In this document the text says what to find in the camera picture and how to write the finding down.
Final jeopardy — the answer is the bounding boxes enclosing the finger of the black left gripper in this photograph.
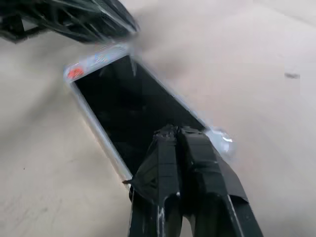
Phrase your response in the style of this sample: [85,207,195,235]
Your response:
[90,0,139,33]
[0,0,135,44]

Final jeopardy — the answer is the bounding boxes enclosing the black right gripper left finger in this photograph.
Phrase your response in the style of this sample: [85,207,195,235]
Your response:
[122,124,184,237]

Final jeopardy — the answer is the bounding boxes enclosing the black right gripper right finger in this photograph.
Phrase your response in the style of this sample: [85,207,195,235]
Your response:
[176,125,265,237]

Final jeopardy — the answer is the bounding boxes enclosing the clear plastic phone case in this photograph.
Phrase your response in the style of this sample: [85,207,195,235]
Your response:
[61,42,238,192]

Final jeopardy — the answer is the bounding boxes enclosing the white smartphone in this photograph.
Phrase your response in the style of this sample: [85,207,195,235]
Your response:
[63,43,235,191]

